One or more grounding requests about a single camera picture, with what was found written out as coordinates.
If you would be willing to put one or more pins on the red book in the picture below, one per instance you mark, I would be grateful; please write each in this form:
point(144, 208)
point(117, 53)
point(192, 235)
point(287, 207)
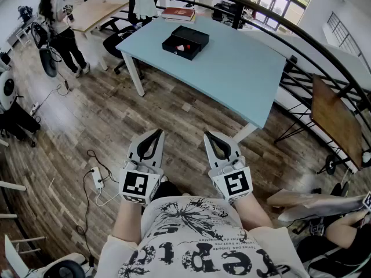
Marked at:
point(178, 12)

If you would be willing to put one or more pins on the white and black chair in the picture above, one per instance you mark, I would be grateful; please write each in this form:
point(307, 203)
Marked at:
point(65, 266)

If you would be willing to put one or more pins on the person's white printed shirt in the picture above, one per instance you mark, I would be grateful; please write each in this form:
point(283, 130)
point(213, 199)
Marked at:
point(197, 242)

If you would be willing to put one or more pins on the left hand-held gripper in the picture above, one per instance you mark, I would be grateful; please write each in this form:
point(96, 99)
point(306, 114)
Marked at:
point(136, 184)

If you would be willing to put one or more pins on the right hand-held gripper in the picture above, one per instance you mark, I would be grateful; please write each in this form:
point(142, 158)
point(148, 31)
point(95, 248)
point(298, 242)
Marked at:
point(236, 182)

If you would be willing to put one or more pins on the large window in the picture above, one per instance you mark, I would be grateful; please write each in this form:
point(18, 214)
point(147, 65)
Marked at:
point(279, 3)

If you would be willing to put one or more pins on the black box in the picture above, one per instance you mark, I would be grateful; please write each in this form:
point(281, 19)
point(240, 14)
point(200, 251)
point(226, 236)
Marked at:
point(179, 52)

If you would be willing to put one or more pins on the person's right forearm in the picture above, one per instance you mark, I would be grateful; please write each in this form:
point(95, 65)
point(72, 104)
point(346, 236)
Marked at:
point(252, 210)

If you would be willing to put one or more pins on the black padded stool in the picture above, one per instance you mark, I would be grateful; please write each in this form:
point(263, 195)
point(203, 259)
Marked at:
point(48, 62)

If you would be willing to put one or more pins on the black metal railing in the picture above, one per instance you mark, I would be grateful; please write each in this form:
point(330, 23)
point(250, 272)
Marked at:
point(292, 30)

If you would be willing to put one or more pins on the person's black trousers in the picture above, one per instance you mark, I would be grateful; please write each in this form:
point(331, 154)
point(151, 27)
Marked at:
point(166, 190)

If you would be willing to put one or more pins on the small white power strip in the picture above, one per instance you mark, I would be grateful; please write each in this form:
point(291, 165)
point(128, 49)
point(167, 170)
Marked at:
point(34, 108)

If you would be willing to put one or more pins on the brown wooden board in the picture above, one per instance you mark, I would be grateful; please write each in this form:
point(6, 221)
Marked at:
point(336, 120)

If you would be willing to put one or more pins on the small white red-capped bottle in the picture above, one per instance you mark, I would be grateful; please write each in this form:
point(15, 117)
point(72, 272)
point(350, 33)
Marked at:
point(182, 48)

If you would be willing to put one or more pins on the another person's forearm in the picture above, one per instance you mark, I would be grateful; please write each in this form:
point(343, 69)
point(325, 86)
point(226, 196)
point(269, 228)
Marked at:
point(345, 230)

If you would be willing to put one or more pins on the white book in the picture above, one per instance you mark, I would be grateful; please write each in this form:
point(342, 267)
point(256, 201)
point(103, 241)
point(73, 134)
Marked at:
point(185, 21)

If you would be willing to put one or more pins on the grey stair railing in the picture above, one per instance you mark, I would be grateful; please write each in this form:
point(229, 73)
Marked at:
point(345, 35)

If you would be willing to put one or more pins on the white and black robot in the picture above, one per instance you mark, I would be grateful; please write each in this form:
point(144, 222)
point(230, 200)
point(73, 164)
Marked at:
point(7, 90)

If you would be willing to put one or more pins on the black office chair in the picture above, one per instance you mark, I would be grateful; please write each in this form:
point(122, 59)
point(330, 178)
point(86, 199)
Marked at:
point(116, 43)

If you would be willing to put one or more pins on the light wooden desk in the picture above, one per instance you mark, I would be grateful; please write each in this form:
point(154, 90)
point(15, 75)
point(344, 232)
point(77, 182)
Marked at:
point(95, 14)

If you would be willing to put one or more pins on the person's left forearm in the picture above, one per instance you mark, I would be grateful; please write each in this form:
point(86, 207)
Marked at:
point(127, 219)

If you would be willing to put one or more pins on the light blue table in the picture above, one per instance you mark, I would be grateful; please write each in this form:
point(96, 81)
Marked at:
point(220, 71)

